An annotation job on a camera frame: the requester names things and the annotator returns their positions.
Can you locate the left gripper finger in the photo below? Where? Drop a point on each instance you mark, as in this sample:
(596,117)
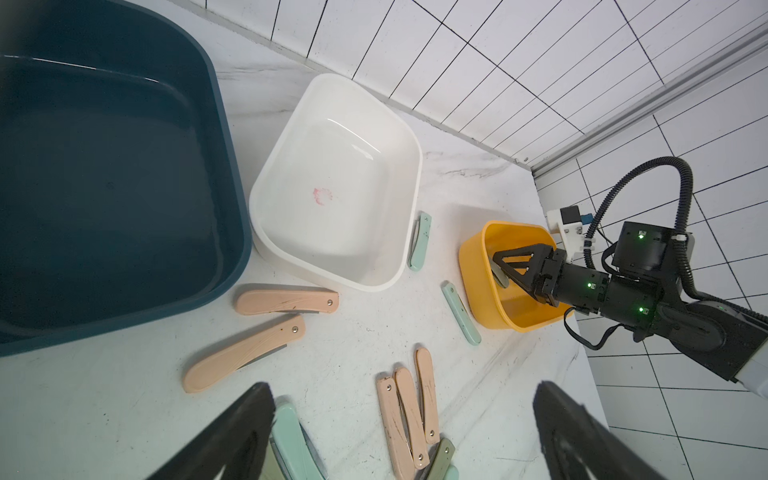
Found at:
(528,267)

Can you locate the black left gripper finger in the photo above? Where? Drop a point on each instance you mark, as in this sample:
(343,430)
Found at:
(576,446)
(233,446)

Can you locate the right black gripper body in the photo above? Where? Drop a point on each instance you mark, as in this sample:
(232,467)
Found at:
(623,300)

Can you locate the olive knife pair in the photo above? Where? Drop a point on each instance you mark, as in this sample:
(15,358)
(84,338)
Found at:
(271,470)

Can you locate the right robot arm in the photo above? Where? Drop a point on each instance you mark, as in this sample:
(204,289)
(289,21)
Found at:
(724,339)

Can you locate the yellow storage box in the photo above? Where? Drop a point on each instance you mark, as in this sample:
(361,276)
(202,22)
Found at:
(495,307)

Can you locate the mint knife by yellow box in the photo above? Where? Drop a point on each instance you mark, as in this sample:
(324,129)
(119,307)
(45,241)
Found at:
(460,313)

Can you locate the mint knife by white box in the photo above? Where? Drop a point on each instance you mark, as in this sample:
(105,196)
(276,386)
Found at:
(419,242)

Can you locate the white storage box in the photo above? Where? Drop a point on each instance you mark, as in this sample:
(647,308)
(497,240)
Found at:
(335,201)

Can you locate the dark teal storage box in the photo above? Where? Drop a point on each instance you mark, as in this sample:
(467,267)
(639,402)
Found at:
(121,199)

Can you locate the mint knife left pair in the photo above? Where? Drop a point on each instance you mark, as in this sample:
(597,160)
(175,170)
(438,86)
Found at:
(294,451)

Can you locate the pink knife lower left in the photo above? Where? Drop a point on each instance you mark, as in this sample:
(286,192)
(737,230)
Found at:
(217,366)

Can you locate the mint knife lower right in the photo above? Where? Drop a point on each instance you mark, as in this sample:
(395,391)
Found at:
(452,473)

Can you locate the olive knife below pink cluster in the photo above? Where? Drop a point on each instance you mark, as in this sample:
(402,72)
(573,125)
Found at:
(442,459)

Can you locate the pink knife upper left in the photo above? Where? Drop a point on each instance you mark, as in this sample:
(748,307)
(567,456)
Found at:
(264,301)

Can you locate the pink knife cluster left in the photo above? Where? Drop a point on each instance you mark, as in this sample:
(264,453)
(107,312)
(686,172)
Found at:
(396,437)

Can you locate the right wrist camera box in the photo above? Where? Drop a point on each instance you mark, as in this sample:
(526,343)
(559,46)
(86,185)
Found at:
(646,251)

